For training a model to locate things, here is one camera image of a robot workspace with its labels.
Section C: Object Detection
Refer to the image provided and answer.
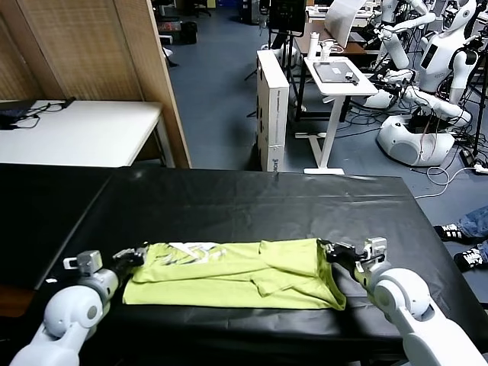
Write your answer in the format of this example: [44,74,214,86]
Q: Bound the glossy black table cover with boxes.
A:
[22,167,488,363]

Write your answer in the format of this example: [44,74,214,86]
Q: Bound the white bottle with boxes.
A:
[307,31,320,61]

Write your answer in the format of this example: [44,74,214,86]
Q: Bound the black white sneaker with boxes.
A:
[452,246,483,272]
[433,223,464,241]

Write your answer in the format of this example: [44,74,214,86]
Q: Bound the white floor cable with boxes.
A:
[413,165,481,201]

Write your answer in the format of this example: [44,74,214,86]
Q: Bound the blue jeans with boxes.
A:
[455,205,488,264]

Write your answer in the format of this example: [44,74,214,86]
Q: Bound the black side table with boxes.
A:
[0,162,123,291]

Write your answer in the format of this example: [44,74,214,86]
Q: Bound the black cable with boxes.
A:
[0,97,77,133]

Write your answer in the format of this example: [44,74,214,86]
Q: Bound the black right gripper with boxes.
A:
[316,238,367,274]

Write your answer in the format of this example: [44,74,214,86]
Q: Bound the black pouch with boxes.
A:
[0,108,24,129]

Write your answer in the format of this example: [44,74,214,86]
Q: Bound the wooden folding screen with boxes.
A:
[0,0,191,169]

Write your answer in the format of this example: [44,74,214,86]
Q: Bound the white humanoid robot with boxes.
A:
[376,0,481,169]
[361,0,435,110]

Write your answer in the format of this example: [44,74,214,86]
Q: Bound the black monitor on stand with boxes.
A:
[266,0,307,123]

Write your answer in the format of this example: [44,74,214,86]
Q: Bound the tall white cardboard box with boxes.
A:
[255,50,291,173]

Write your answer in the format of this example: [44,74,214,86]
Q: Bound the brown wooden desk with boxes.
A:
[293,21,382,123]

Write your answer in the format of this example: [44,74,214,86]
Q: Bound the black bin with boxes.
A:
[179,21,198,44]

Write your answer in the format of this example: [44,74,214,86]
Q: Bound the white table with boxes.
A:
[0,99,176,169]

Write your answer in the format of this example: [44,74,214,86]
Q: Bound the yellow-green t-shirt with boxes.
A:
[121,238,347,310]

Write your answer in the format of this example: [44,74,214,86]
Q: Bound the grey laptop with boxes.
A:
[312,61,361,84]

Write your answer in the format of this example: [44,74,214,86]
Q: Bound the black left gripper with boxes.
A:
[112,243,150,279]

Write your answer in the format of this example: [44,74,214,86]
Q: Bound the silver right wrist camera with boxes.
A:
[361,236,389,265]

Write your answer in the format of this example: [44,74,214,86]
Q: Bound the white cup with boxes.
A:
[319,40,344,62]

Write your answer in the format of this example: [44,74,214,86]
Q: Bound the white standing desk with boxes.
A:
[294,56,379,176]

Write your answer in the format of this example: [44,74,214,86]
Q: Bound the white curved panel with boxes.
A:
[324,0,367,50]

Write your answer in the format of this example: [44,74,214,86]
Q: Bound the black tripod stand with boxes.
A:
[470,56,488,157]

